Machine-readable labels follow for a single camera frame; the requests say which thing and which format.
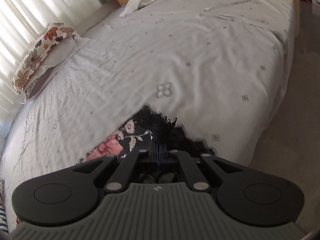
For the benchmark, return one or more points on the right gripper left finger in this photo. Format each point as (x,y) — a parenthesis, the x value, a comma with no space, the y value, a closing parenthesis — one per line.
(137,167)

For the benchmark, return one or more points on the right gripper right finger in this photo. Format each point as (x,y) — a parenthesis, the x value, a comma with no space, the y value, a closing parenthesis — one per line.
(181,163)

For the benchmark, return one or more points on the black floral pants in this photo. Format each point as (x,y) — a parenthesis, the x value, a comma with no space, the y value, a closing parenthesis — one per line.
(151,131)

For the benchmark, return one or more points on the white patterned bed sheet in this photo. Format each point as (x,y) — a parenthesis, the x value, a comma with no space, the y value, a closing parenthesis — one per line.
(220,67)

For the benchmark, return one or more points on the blue white striped blanket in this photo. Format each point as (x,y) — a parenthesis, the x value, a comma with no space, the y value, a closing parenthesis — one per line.
(3,218)

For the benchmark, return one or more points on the white purple pillow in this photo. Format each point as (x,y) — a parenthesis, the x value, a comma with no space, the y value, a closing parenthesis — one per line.
(56,56)

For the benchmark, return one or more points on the floral pillow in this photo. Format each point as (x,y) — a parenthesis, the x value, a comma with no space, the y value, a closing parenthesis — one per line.
(51,37)

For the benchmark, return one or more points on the white cloth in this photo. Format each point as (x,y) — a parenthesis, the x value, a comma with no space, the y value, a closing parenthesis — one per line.
(134,5)

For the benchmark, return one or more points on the white sheer curtain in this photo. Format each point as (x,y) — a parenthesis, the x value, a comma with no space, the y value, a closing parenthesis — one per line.
(22,21)

